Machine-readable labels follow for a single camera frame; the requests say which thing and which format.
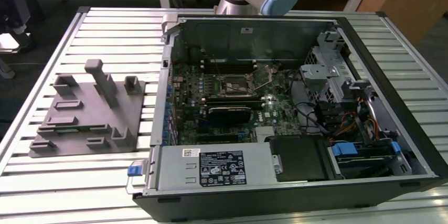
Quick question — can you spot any metal socket cover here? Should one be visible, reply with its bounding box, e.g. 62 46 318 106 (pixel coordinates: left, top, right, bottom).
248 63 280 91

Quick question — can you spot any CPU socket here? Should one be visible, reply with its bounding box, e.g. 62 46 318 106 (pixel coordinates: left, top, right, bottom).
218 73 258 98

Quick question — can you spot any green RAM stick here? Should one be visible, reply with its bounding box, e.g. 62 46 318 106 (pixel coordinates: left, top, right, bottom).
206 97 263 109
52 125 108 133

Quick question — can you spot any black graphics card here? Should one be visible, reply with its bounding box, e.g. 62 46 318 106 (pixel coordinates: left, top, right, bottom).
206 106 252 125

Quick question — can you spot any green motherboard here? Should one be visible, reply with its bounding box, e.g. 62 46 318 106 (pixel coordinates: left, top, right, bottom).
167 61 306 146

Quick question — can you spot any black expansion slot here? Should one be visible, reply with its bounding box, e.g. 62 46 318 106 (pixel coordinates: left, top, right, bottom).
198 134 240 143

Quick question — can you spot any silver chipset heatsink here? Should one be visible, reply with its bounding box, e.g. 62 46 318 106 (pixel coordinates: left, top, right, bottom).
255 126 276 142

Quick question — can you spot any silver metal drive cage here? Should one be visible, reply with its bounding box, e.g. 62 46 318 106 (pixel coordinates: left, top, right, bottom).
300 31 355 99

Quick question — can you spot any grey power supply unit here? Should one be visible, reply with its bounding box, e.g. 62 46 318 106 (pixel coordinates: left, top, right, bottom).
154 144 278 192

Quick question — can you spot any black plastic shroud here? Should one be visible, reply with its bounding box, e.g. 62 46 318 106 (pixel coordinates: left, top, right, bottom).
264 134 339 183

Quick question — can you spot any hard disk in blue carrier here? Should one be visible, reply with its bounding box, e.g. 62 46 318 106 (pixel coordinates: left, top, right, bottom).
328 141 402 177

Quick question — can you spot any grey parts rack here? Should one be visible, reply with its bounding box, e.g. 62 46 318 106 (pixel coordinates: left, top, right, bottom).
27 59 147 158

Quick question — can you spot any black open PC case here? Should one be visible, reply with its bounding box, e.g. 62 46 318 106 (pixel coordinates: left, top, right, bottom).
132 13 448 222

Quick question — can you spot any white plastic foot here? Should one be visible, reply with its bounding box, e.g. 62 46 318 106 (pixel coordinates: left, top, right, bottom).
0 58 18 80

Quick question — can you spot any wooden cabinet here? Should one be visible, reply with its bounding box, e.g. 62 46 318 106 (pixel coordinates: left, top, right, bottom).
356 0 448 48

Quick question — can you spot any orange yellow wire bundle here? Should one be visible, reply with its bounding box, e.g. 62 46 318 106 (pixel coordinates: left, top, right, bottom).
334 97 382 142

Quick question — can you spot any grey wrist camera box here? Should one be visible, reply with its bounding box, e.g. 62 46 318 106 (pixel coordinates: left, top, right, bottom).
0 32 22 52

